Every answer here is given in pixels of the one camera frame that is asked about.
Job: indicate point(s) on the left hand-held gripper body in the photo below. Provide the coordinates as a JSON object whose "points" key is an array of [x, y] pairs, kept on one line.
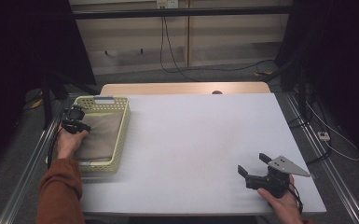
{"points": [[74, 119]]}

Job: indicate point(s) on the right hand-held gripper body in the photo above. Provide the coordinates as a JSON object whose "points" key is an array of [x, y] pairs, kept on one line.
{"points": [[284, 166]]}

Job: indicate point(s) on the beige cloth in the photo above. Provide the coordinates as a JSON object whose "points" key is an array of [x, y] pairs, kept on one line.
{"points": [[101, 137]]}

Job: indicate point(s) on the pale yellow plastic basket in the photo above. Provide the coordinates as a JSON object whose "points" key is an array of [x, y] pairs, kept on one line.
{"points": [[121, 133]]}

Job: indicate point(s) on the person's left hand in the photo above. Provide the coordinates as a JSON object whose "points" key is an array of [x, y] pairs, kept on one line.
{"points": [[68, 144]]}

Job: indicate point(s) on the person's right hand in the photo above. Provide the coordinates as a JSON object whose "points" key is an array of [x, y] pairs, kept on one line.
{"points": [[286, 208]]}

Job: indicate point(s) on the black metal stand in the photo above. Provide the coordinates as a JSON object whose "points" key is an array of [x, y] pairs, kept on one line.
{"points": [[47, 102], [301, 93]]}

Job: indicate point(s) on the white board table cover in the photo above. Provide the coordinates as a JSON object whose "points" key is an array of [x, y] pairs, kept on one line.
{"points": [[199, 149]]}

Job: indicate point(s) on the white power strip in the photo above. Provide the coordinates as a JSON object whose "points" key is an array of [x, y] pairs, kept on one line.
{"points": [[323, 136]]}

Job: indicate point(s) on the dark curtain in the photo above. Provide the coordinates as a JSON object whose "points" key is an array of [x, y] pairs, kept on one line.
{"points": [[342, 62], [18, 46]]}

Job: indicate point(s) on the light wooden table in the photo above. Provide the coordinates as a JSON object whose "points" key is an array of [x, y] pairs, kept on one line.
{"points": [[168, 88]]}

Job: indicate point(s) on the black horizontal bar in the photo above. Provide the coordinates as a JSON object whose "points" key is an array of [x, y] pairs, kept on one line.
{"points": [[183, 12]]}

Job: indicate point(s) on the aluminium floor rail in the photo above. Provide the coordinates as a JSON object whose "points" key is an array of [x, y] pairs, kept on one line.
{"points": [[329, 168], [28, 174]]}

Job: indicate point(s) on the white wall outlet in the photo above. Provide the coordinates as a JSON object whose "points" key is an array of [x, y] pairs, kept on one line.
{"points": [[167, 3]]}

